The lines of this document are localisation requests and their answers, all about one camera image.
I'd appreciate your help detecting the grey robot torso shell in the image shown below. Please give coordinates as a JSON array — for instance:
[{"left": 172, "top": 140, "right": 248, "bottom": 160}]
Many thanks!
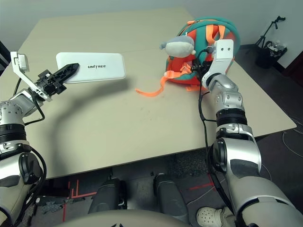
[{"left": 53, "top": 209, "right": 190, "bottom": 227}]

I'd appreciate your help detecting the grey crumpled floor debris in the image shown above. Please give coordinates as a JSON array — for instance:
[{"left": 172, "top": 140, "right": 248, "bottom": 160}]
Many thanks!
[{"left": 37, "top": 198, "right": 86, "bottom": 215}]

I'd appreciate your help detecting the orange and teal backpack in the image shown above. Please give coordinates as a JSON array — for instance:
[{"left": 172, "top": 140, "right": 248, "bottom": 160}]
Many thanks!
[{"left": 134, "top": 16, "right": 241, "bottom": 98}]

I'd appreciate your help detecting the grey white plush toy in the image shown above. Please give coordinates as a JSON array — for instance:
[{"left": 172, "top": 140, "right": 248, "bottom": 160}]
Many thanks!
[{"left": 159, "top": 35, "right": 196, "bottom": 57}]

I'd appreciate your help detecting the dark grey robot left leg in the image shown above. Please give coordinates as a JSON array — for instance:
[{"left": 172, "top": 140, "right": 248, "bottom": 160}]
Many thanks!
[{"left": 89, "top": 177, "right": 127, "bottom": 213}]

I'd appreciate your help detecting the white floor cable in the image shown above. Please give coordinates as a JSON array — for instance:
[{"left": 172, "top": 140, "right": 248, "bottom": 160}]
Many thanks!
[{"left": 282, "top": 116, "right": 303, "bottom": 152}]

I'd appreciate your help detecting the black bin with clutter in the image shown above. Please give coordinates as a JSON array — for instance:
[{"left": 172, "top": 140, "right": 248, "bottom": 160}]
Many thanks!
[{"left": 255, "top": 40, "right": 288, "bottom": 69}]

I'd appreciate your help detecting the black tripod stand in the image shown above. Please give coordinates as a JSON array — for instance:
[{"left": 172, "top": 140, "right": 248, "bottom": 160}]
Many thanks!
[{"left": 254, "top": 16, "right": 286, "bottom": 49}]

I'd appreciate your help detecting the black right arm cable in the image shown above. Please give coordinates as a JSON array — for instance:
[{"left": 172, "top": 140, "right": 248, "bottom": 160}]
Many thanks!
[{"left": 195, "top": 48, "right": 237, "bottom": 227}]

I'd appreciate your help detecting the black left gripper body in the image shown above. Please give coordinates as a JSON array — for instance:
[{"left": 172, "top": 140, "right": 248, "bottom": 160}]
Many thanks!
[{"left": 35, "top": 70, "right": 68, "bottom": 96}]

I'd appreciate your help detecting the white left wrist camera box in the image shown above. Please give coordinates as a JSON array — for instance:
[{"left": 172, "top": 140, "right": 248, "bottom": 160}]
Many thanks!
[{"left": 10, "top": 51, "right": 52, "bottom": 103}]

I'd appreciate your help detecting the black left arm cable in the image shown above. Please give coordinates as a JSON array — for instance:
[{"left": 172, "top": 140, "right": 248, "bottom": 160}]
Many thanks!
[{"left": 11, "top": 75, "right": 48, "bottom": 227}]

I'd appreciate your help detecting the side table with black frame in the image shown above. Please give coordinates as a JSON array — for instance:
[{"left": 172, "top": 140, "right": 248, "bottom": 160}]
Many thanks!
[{"left": 0, "top": 41, "right": 11, "bottom": 77}]

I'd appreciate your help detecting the dark grey robot leg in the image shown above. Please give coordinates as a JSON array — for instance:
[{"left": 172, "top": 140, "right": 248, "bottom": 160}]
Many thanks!
[
  {"left": 152, "top": 172, "right": 190, "bottom": 220},
  {"left": 89, "top": 177, "right": 127, "bottom": 213}
]

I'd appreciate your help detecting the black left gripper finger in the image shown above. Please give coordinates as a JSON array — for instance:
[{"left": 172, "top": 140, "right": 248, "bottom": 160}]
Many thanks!
[{"left": 53, "top": 62, "right": 80, "bottom": 84}]

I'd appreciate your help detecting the dark grey robot right leg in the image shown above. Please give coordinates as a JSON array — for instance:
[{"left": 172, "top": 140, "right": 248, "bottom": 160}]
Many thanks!
[{"left": 152, "top": 172, "right": 190, "bottom": 220}]

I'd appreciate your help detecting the dark brown door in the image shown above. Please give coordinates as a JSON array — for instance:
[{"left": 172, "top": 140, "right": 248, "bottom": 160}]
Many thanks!
[{"left": 280, "top": 51, "right": 303, "bottom": 81}]

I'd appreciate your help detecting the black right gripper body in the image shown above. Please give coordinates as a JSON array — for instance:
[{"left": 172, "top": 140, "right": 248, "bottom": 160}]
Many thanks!
[{"left": 192, "top": 58, "right": 214, "bottom": 75}]

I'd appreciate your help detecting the white Unitree box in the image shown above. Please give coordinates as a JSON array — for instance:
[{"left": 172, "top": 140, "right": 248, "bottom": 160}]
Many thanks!
[{"left": 55, "top": 52, "right": 126, "bottom": 85}]

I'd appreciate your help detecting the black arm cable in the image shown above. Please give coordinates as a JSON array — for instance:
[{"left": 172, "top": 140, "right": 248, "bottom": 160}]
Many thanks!
[
  {"left": 195, "top": 48, "right": 237, "bottom": 227},
  {"left": 11, "top": 75, "right": 48, "bottom": 227}
]

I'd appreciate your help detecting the olive trouser leg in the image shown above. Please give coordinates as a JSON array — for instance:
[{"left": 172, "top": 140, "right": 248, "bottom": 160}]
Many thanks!
[{"left": 219, "top": 206, "right": 238, "bottom": 227}]

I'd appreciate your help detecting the white perforated clog shoe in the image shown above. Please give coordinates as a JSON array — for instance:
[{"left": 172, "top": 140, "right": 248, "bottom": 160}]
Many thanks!
[{"left": 196, "top": 206, "right": 224, "bottom": 227}]

